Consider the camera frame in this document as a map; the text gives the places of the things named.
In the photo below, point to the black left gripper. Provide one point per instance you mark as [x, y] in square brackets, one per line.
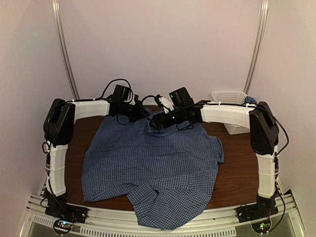
[140, 112]

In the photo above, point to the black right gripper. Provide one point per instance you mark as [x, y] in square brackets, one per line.
[157, 117]

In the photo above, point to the blue checked shirt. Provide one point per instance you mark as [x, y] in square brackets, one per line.
[177, 163]

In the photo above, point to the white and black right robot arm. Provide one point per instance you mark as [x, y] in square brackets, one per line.
[258, 118]

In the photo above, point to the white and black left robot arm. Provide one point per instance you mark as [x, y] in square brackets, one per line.
[59, 130]

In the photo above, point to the white plastic laundry basket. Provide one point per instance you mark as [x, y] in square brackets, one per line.
[231, 97]

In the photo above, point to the blue grey cloth in basket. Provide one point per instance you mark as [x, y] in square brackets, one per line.
[249, 100]

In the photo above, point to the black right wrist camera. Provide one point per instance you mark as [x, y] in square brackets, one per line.
[181, 98]

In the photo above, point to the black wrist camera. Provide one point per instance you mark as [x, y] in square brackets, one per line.
[181, 98]
[121, 93]

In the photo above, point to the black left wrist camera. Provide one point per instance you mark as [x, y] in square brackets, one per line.
[121, 93]

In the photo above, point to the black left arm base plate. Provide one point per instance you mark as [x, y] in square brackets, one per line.
[70, 213]

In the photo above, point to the aluminium front rail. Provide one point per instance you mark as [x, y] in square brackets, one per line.
[153, 217]

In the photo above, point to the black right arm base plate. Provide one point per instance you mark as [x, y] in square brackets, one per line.
[251, 212]

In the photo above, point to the right aluminium frame post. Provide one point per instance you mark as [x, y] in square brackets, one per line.
[261, 29]

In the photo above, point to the aluminium frame post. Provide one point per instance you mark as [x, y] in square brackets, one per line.
[63, 48]
[261, 29]

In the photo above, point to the left aluminium frame post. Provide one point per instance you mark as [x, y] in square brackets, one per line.
[63, 48]

